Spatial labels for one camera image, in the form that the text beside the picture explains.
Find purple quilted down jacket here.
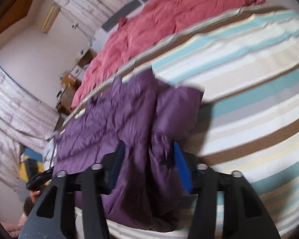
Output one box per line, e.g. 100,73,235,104
54,69,203,232

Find wooden desk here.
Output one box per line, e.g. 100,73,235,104
55,48,96,116

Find striped bed sheet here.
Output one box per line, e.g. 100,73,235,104
65,5,299,238

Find side window curtain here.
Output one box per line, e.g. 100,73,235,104
0,67,59,189

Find pink red duvet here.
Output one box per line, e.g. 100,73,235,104
71,0,266,108

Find wall air conditioner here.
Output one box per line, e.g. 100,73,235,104
41,3,60,33

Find grey white bed headboard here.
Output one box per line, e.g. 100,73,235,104
90,0,149,52

